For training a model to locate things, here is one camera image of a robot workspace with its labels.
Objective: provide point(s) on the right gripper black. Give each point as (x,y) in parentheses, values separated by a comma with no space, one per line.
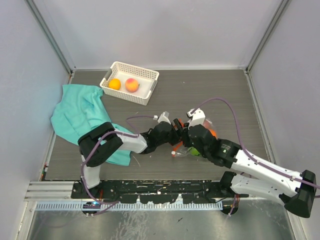
(185,139)

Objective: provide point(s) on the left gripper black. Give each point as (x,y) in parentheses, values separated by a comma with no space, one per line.
(177,137)

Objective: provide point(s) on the clear zip bag orange seal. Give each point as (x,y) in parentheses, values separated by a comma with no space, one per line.
(204,143)

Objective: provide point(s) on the fake peach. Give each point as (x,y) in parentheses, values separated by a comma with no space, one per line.
(131,85)

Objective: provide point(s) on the yellow fake lemon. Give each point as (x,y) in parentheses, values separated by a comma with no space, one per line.
(115,84)

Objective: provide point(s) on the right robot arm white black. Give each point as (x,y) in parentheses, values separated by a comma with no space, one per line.
(294,190)

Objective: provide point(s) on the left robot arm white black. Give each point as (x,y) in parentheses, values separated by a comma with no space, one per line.
(101,143)

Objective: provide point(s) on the green fake fruit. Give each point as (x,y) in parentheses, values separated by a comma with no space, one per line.
(193,151)

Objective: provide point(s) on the orange fake orange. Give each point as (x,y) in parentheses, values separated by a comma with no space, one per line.
(213,133)

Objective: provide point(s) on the white perforated plastic basket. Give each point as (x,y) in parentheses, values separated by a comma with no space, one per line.
(147,82)

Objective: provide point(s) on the teal cloth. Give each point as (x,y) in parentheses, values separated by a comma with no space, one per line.
(80,111)

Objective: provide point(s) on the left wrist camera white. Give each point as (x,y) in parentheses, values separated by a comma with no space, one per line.
(163,117)

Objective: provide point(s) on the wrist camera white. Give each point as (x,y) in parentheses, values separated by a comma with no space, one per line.
(163,117)
(196,117)

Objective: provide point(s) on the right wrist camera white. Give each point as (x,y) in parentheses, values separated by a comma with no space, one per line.
(196,117)

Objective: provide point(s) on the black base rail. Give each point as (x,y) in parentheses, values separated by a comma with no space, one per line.
(161,191)

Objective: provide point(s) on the grey slotted cable duct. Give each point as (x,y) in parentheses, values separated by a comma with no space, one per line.
(92,206)

